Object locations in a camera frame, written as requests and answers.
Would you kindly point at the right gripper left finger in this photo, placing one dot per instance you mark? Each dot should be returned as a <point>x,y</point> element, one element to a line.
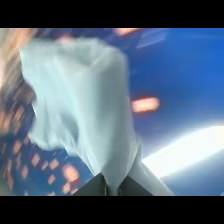
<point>95,188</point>

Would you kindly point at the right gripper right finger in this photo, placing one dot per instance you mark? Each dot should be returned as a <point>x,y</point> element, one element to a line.
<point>133,189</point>

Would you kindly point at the blue T-shirt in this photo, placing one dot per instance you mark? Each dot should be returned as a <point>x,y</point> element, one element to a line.
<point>83,100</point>

